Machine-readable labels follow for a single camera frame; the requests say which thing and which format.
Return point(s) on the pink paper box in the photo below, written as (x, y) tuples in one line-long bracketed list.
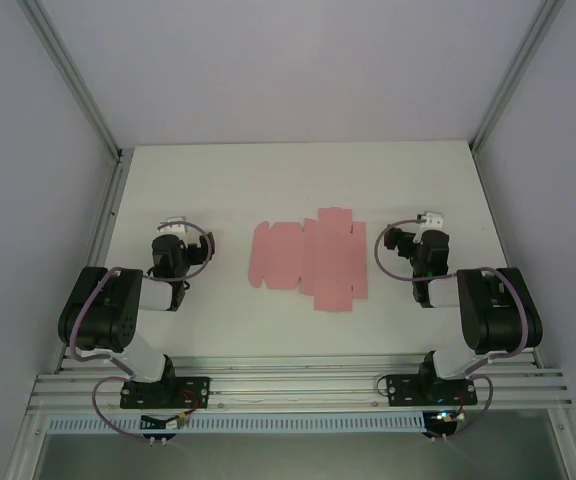
[(318, 250)]

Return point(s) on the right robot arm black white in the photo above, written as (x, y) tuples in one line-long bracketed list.
[(498, 315)]

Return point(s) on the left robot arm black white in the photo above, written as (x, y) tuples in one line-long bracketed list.
[(98, 315)]

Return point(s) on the grey metal panel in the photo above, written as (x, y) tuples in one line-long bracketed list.
[(293, 460)]

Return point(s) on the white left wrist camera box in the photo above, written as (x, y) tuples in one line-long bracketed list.
[(174, 225)]

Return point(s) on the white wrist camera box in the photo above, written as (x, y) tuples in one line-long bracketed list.
[(430, 220), (174, 225)]

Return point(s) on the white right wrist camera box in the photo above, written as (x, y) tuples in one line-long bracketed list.
[(430, 220)]

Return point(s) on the aluminium side rail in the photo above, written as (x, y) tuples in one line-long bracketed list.
[(105, 215)]

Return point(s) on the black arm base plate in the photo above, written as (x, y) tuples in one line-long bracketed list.
[(195, 382), (403, 390)]

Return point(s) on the aluminium base rail bed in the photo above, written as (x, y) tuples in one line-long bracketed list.
[(293, 380)]

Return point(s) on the aluminium frame post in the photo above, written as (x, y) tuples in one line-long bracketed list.
[(515, 75), (79, 85)]

